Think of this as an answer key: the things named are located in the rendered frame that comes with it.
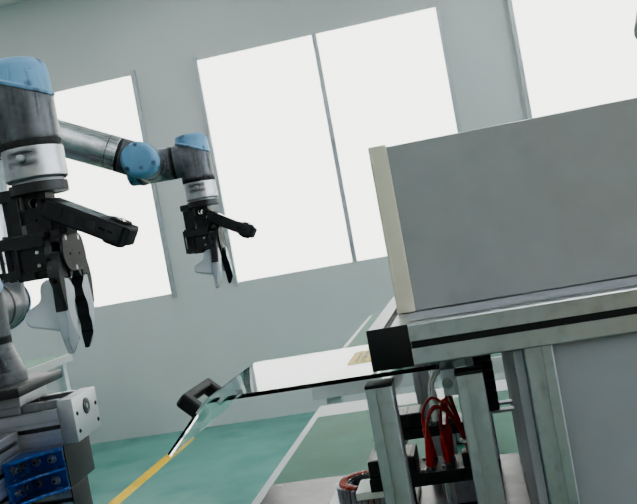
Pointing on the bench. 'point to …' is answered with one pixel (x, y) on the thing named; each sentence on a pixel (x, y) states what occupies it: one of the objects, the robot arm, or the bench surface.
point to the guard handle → (196, 396)
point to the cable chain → (491, 385)
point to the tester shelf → (511, 322)
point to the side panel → (595, 418)
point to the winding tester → (519, 206)
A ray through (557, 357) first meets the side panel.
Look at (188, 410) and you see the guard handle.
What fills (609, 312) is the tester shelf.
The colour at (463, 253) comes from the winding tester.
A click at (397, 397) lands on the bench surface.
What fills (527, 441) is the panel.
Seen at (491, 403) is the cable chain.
